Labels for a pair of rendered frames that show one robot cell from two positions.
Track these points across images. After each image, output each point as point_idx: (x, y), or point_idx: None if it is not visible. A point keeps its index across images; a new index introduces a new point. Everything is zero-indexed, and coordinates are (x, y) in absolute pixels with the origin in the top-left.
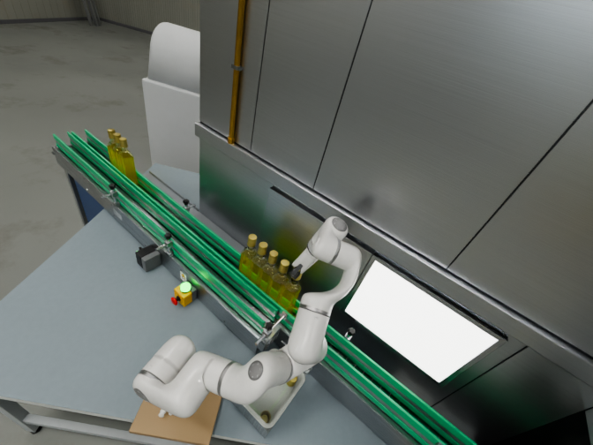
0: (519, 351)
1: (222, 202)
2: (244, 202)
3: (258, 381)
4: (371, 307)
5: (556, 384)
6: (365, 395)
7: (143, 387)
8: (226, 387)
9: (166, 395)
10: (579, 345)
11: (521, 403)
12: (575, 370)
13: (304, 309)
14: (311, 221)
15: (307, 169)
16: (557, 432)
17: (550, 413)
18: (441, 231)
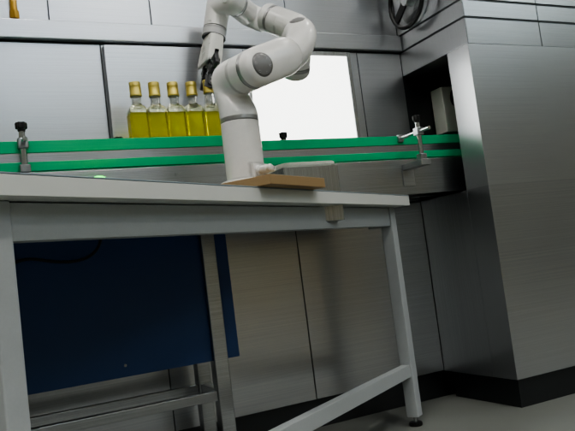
0: (358, 64)
1: (12, 132)
2: (60, 102)
3: (305, 19)
4: (273, 111)
5: (383, 70)
6: (342, 160)
7: (258, 47)
8: (295, 39)
9: (278, 38)
10: (366, 32)
11: (389, 106)
12: (378, 44)
13: (271, 8)
14: (171, 54)
15: (136, 6)
16: (413, 109)
17: (400, 97)
18: (266, 3)
